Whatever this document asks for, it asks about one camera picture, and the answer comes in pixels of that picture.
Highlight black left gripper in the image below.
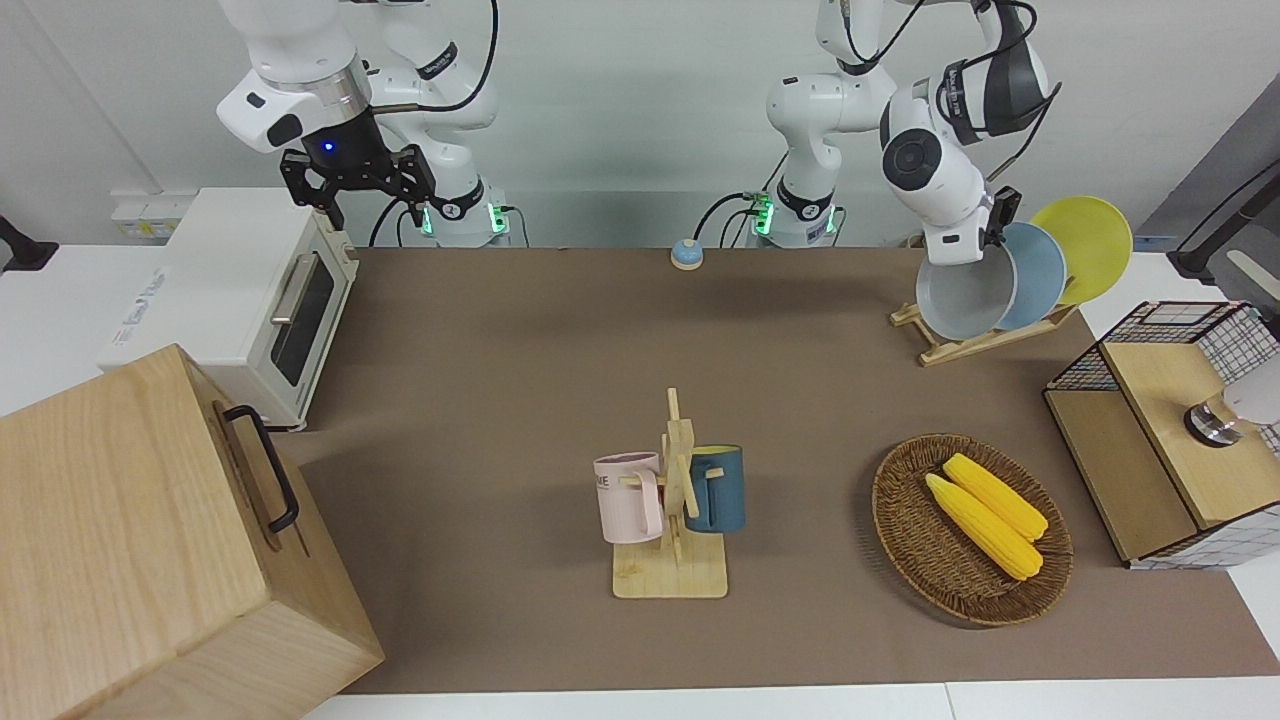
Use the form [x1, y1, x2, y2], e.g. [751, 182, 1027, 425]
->
[985, 186, 1022, 257]

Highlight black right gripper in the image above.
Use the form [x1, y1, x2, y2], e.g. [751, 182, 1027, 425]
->
[280, 105, 438, 233]

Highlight gray round plate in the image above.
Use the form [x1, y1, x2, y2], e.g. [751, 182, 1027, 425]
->
[915, 243, 1018, 341]

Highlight light blue round plate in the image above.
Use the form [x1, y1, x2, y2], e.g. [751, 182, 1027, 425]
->
[995, 222, 1068, 332]

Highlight yellow round plate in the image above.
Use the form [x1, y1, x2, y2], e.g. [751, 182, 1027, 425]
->
[1030, 196, 1134, 307]

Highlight wooden plate rack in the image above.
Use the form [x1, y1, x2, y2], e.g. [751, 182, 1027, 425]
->
[890, 300, 1081, 367]

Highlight white toaster oven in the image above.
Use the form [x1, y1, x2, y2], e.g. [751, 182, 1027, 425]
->
[97, 187, 359, 431]

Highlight black metal stand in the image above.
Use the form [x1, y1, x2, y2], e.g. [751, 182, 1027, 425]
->
[1165, 160, 1280, 286]

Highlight white power strip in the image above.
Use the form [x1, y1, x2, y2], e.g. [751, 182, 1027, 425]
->
[110, 195, 186, 241]

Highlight yellow corn cob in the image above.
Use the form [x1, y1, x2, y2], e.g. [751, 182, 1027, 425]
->
[925, 473, 1044, 582]
[943, 453, 1050, 543]

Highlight brown table mat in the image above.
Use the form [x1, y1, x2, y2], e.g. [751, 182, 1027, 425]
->
[300, 245, 1280, 696]

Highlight white silver cylindrical device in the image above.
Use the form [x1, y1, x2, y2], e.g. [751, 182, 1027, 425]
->
[1185, 360, 1280, 448]

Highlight brown wicker basket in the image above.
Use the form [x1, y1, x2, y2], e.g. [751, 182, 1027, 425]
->
[872, 433, 1074, 628]

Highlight dark blue mug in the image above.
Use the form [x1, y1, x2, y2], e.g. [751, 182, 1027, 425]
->
[685, 445, 747, 534]

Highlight pink mug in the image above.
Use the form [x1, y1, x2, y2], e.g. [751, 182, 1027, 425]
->
[594, 452, 666, 545]

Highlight wooden drawer cabinet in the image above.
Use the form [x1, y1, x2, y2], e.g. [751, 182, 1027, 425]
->
[0, 344, 386, 720]

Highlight wooden mug tree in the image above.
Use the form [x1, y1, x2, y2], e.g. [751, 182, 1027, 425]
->
[612, 388, 729, 600]

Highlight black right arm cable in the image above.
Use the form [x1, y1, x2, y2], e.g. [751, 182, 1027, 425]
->
[372, 0, 501, 116]

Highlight black wire wooden shelf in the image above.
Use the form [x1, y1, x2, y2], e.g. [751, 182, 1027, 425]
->
[1043, 300, 1280, 571]

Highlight black cabinet handle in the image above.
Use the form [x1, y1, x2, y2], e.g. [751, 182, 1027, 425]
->
[223, 404, 300, 534]

